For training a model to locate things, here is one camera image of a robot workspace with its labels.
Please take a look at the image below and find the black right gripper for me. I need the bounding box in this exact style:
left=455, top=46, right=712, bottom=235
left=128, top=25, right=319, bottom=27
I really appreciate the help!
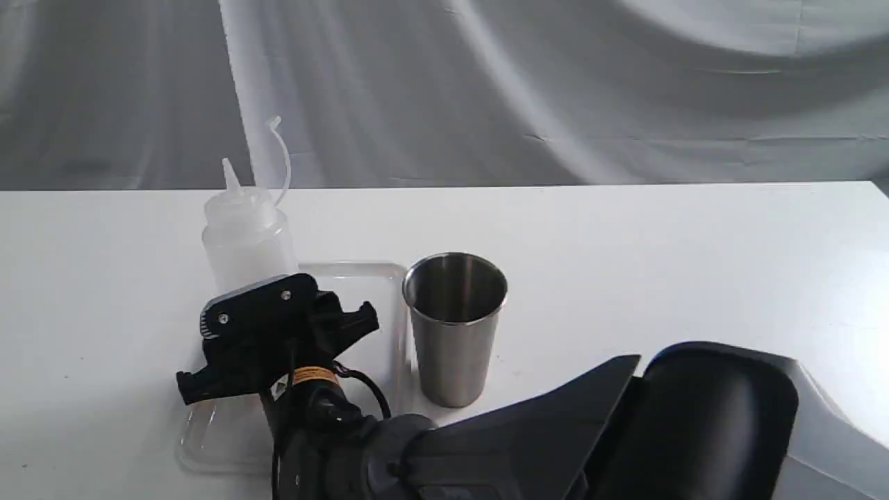
left=175, top=273, right=380, bottom=406

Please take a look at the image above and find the translucent squeeze bottle amber liquid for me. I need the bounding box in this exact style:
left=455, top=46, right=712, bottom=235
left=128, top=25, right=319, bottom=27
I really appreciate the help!
left=202, top=116, right=299, bottom=295

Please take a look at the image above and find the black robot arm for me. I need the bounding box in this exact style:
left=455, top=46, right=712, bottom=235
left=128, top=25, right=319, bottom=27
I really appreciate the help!
left=176, top=274, right=888, bottom=499

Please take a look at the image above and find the stainless steel cup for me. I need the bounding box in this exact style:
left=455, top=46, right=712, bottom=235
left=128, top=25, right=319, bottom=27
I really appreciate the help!
left=402, top=252, right=508, bottom=408

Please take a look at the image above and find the clear plastic tray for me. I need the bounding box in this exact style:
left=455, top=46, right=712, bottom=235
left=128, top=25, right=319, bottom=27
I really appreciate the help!
left=176, top=260, right=413, bottom=476

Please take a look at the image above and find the grey fabric backdrop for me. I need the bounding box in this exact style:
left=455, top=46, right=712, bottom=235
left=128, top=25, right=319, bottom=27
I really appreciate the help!
left=1, top=1, right=887, bottom=190

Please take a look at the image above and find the black cable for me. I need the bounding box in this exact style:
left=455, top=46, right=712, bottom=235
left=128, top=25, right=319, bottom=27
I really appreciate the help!
left=332, top=361, right=393, bottom=421

